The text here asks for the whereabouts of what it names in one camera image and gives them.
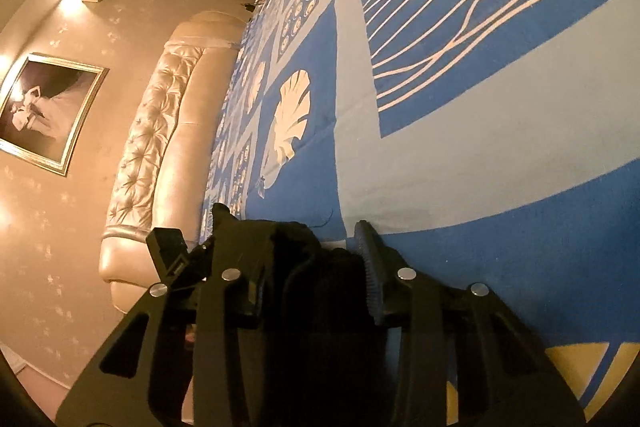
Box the black pants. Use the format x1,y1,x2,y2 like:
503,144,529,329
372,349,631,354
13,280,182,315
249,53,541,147
245,219,416,427

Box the cream tufted bed headboard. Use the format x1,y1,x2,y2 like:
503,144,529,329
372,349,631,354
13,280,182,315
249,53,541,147
98,9,251,315

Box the framed wall picture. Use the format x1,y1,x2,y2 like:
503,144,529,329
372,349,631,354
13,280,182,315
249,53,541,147
0,52,111,178

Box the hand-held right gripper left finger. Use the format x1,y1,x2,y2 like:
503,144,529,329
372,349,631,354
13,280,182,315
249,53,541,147
55,221,287,427

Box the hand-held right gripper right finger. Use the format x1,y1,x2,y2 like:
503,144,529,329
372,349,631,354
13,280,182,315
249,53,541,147
355,220,587,427

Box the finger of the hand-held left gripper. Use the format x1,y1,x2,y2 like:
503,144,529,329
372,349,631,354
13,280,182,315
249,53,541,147
210,203,251,270

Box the blue printed blanket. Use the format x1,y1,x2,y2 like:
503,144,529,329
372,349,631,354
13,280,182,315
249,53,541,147
200,0,640,423

